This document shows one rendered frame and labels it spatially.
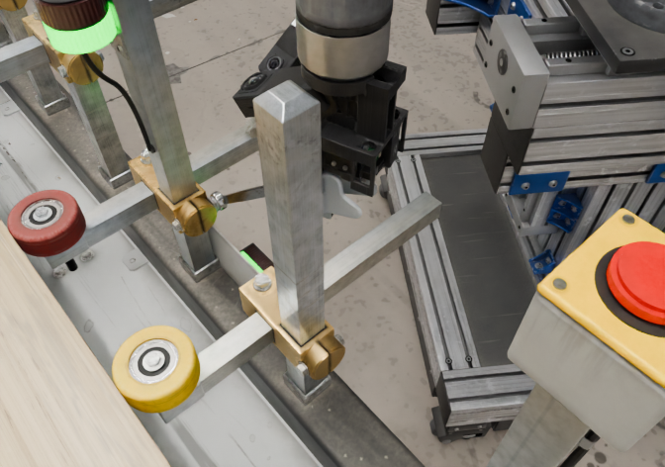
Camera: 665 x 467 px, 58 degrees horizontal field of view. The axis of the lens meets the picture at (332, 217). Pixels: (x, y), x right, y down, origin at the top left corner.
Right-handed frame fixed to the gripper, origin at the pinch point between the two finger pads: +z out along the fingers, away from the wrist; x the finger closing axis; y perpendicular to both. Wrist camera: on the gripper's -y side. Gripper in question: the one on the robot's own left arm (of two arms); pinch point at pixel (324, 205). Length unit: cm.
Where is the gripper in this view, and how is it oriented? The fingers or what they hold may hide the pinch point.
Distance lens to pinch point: 66.2
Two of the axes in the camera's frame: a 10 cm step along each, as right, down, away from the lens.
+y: 8.8, 3.7, -3.1
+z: 0.0, 6.4, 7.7
